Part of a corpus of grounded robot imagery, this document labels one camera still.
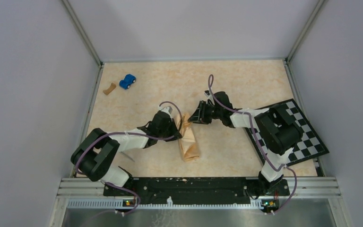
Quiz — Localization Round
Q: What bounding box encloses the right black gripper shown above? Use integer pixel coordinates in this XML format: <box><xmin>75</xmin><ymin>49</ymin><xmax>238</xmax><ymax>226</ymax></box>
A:
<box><xmin>188</xmin><ymin>101</ymin><xmax>223</xmax><ymax>125</ymax></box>

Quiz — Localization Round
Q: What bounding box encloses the orange cloth napkin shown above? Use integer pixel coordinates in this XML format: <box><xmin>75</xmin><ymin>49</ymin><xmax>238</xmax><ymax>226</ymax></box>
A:
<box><xmin>175</xmin><ymin>113</ymin><xmax>200</xmax><ymax>162</ymax></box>

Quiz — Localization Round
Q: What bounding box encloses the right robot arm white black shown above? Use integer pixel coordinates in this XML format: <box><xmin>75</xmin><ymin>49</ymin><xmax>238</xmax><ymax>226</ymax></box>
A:
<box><xmin>188</xmin><ymin>91</ymin><xmax>303</xmax><ymax>195</ymax></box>

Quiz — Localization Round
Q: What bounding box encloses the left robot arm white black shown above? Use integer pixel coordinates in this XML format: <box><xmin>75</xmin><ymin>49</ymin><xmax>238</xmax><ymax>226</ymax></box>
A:
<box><xmin>70</xmin><ymin>110</ymin><xmax>182</xmax><ymax>195</ymax></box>

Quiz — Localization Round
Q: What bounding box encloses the blue toy car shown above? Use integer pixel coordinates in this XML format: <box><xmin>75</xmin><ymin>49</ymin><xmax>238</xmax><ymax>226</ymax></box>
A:
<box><xmin>119</xmin><ymin>74</ymin><xmax>136</xmax><ymax>90</ymax></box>

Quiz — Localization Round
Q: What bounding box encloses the small brown wooden piece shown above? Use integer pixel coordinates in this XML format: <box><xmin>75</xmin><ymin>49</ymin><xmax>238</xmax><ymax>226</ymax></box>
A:
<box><xmin>103</xmin><ymin>83</ymin><xmax>117</xmax><ymax>96</ymax></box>

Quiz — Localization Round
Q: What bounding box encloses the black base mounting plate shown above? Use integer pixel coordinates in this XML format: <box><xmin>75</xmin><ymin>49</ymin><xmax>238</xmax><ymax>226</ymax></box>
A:
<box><xmin>103</xmin><ymin>177</ymin><xmax>290</xmax><ymax>205</ymax></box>

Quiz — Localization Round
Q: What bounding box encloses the black white checkerboard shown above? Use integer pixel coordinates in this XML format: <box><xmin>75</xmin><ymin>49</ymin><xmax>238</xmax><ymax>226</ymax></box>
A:
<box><xmin>245</xmin><ymin>99</ymin><xmax>330</xmax><ymax>166</ymax></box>

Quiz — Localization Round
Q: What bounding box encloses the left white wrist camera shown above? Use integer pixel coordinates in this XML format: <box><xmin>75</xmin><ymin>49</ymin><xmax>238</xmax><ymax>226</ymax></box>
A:
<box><xmin>158</xmin><ymin>106</ymin><xmax>173</xmax><ymax>118</ymax></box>

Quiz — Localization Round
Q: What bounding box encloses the aluminium front rail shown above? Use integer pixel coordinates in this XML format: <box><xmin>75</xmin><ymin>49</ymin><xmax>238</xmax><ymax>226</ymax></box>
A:
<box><xmin>57</xmin><ymin>177</ymin><xmax>341</xmax><ymax>210</ymax></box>

